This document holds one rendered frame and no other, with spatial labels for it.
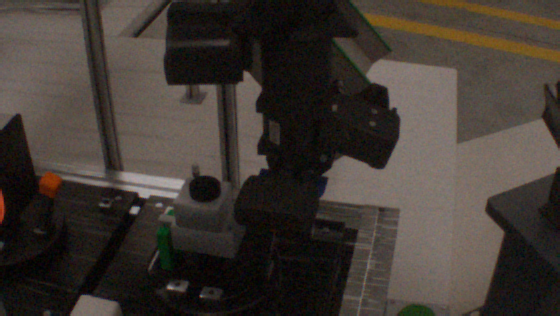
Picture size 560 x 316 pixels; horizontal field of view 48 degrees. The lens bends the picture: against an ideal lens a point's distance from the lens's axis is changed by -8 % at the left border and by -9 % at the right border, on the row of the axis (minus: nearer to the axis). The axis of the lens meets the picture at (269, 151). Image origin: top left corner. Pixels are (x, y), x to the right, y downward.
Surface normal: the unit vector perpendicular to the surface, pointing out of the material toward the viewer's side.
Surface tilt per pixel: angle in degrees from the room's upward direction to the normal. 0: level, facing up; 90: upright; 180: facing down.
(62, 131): 0
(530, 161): 0
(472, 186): 0
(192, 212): 90
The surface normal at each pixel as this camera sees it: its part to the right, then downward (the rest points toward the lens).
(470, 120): -0.02, -0.82
